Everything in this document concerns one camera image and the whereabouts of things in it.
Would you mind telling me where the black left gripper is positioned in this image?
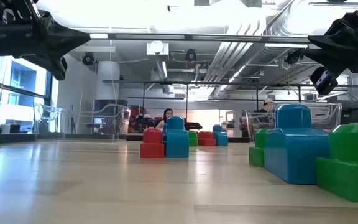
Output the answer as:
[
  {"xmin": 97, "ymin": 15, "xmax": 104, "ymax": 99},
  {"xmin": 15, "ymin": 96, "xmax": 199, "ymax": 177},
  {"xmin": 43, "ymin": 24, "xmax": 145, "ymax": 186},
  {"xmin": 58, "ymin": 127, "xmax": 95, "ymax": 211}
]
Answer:
[{"xmin": 0, "ymin": 0, "xmax": 91, "ymax": 81}]

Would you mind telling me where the blue two-stud block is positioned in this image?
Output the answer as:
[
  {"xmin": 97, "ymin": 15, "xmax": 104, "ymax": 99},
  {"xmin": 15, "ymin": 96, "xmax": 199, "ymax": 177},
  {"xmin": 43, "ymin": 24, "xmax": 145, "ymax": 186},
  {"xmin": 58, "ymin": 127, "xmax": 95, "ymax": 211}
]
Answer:
[
  {"xmin": 264, "ymin": 103, "xmax": 331, "ymax": 185},
  {"xmin": 163, "ymin": 116, "xmax": 190, "ymax": 159},
  {"xmin": 212, "ymin": 124, "xmax": 229, "ymax": 147}
]

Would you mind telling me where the green two-stud block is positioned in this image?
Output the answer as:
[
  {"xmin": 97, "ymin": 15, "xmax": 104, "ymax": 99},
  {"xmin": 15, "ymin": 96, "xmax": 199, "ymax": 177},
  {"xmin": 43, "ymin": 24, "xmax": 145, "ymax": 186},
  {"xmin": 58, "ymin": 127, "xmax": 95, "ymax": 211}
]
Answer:
[
  {"xmin": 249, "ymin": 128, "xmax": 272, "ymax": 168},
  {"xmin": 316, "ymin": 124, "xmax": 358, "ymax": 205}
]

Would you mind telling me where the large green block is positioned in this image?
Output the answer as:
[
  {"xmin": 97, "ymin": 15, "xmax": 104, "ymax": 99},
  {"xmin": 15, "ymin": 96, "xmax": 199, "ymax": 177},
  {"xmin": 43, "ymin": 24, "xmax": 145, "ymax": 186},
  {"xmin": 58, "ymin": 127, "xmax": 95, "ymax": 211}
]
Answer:
[{"xmin": 187, "ymin": 129, "xmax": 199, "ymax": 147}]

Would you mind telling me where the window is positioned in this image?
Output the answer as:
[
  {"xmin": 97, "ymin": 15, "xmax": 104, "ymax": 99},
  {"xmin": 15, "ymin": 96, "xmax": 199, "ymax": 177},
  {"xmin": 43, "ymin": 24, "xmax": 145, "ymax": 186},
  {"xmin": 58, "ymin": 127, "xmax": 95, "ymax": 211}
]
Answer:
[{"xmin": 0, "ymin": 55, "xmax": 54, "ymax": 134}]

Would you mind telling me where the black monitor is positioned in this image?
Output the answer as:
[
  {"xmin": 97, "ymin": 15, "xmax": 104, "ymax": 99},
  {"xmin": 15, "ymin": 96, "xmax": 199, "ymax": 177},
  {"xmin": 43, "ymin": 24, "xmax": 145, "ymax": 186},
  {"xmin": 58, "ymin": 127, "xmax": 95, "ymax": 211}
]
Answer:
[{"xmin": 342, "ymin": 100, "xmax": 358, "ymax": 124}]

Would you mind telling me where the clear plastic bin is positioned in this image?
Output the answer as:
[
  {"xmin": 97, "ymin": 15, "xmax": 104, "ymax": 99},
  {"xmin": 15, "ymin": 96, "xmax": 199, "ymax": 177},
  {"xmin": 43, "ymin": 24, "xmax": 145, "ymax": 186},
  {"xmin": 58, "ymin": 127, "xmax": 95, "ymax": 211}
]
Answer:
[
  {"xmin": 73, "ymin": 103, "xmax": 132, "ymax": 140},
  {"xmin": 244, "ymin": 101, "xmax": 344, "ymax": 131},
  {"xmin": 32, "ymin": 102, "xmax": 64, "ymax": 135}
]

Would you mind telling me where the white box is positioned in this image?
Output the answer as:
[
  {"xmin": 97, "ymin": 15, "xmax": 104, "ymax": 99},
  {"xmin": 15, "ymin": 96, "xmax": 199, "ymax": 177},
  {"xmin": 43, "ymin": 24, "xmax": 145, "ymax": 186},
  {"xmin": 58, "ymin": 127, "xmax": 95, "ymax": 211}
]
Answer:
[{"xmin": 0, "ymin": 123, "xmax": 21, "ymax": 134}]

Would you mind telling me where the person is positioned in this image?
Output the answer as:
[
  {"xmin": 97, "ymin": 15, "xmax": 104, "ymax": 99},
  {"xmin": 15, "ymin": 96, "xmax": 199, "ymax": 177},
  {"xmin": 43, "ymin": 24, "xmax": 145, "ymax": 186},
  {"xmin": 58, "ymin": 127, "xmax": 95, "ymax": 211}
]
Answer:
[
  {"xmin": 258, "ymin": 98, "xmax": 276, "ymax": 113},
  {"xmin": 155, "ymin": 108, "xmax": 174, "ymax": 130}
]

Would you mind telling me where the white ceiling fixture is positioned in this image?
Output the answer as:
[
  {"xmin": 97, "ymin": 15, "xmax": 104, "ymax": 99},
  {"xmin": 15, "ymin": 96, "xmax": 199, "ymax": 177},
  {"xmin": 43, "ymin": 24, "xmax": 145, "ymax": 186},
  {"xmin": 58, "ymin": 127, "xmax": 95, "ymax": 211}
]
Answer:
[{"xmin": 146, "ymin": 40, "xmax": 170, "ymax": 56}]

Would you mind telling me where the red background equipment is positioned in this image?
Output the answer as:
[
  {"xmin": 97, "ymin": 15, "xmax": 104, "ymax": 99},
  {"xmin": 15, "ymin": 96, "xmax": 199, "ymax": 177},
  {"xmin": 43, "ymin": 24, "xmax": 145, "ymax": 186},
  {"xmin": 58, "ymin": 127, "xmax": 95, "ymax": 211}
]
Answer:
[{"xmin": 129, "ymin": 105, "xmax": 149, "ymax": 133}]

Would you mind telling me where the black hanging camera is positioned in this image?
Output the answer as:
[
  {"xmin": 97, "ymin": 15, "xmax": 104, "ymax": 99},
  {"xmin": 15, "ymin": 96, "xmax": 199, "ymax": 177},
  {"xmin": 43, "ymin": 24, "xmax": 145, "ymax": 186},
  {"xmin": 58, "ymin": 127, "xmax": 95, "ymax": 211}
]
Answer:
[
  {"xmin": 81, "ymin": 52, "xmax": 96, "ymax": 66},
  {"xmin": 185, "ymin": 48, "xmax": 198, "ymax": 62},
  {"xmin": 284, "ymin": 49, "xmax": 306, "ymax": 65}
]

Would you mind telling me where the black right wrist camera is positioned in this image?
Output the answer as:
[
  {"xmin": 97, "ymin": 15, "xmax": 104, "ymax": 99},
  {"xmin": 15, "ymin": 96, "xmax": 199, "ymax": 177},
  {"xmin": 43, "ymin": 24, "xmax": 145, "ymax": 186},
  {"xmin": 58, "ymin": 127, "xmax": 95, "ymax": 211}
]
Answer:
[{"xmin": 310, "ymin": 66, "xmax": 339, "ymax": 96}]

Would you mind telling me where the silver ceiling duct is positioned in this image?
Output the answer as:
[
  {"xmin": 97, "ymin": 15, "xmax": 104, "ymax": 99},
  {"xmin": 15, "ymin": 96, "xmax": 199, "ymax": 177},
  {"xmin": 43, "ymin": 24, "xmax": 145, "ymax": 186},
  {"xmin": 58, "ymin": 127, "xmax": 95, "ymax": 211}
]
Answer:
[{"xmin": 202, "ymin": 0, "xmax": 310, "ymax": 94}]

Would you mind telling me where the black metal table frame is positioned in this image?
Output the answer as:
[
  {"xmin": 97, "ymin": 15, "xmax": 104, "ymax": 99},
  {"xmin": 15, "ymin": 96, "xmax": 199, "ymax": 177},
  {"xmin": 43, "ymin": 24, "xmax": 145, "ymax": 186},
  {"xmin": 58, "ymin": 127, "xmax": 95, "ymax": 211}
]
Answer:
[{"xmin": 0, "ymin": 32, "xmax": 358, "ymax": 150}]

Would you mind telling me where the black background workstation frame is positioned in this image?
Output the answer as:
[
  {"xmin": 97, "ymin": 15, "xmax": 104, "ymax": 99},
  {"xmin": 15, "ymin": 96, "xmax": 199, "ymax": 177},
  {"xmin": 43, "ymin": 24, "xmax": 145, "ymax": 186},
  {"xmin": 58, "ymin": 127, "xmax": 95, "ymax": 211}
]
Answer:
[{"xmin": 102, "ymin": 79, "xmax": 358, "ymax": 138}]

